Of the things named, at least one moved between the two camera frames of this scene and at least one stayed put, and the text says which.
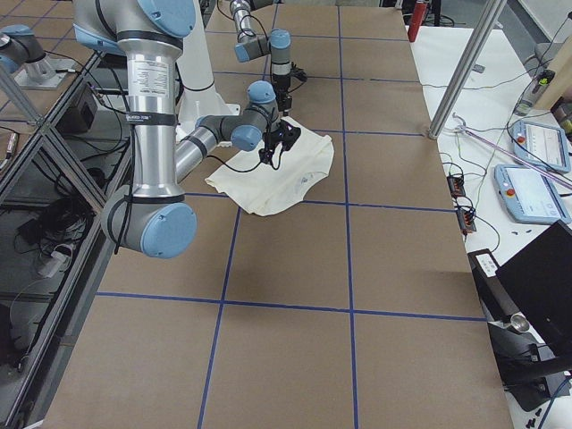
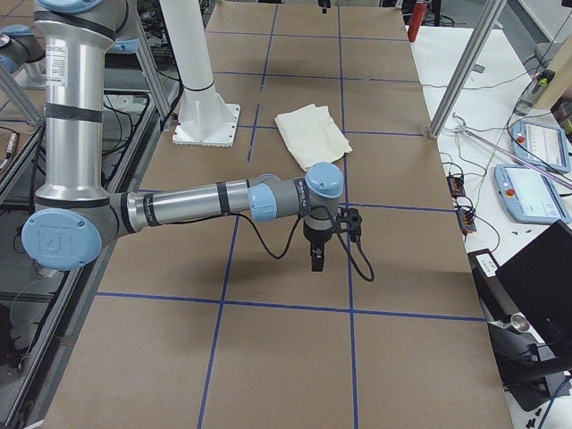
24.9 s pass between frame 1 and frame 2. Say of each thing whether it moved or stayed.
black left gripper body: moved
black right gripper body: moved
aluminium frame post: stayed
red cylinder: stayed
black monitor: stayed
